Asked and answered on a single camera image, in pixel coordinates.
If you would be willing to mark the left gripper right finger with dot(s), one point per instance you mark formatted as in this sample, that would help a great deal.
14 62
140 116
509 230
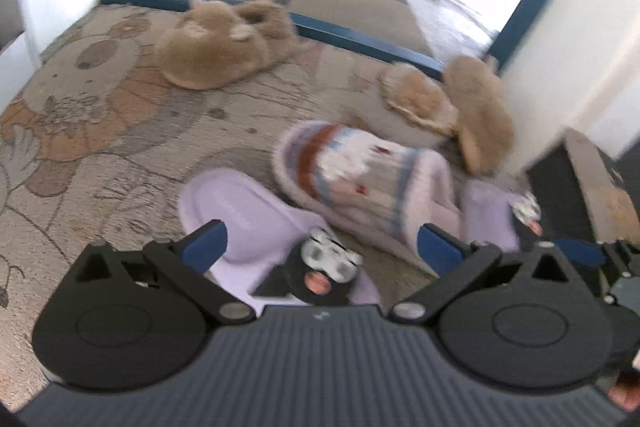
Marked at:
523 320

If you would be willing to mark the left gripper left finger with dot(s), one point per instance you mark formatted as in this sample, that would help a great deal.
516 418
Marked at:
131 319

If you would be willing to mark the purple kuromi slipper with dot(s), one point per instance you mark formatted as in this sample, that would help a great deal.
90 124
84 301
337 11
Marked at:
509 220
264 251

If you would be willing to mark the beige bow sherpa slipper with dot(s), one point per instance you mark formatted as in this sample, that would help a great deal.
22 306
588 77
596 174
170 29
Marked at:
408 107

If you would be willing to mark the cartoon patterned door mat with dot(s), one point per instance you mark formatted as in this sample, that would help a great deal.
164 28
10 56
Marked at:
98 145

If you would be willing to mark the striped knit slipper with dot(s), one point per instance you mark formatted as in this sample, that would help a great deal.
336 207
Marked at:
398 199

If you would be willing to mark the brown fluffy animal slipper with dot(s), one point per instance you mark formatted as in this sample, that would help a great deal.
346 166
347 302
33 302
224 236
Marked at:
217 43

